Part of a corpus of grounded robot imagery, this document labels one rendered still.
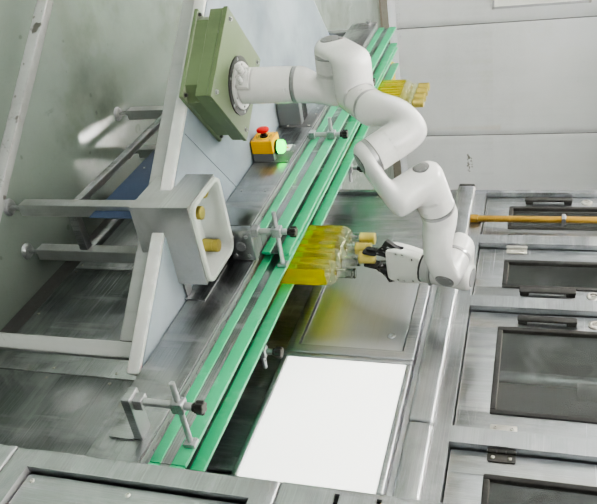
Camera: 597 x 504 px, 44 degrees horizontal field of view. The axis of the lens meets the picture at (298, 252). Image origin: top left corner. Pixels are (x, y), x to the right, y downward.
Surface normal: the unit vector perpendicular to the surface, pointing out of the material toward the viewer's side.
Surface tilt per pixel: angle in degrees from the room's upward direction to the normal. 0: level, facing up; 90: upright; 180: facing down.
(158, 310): 0
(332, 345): 90
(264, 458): 90
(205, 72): 90
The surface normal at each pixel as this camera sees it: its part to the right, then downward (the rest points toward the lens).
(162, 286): 0.95, 0.03
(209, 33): -0.29, -0.29
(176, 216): -0.27, 0.55
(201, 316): -0.15, -0.84
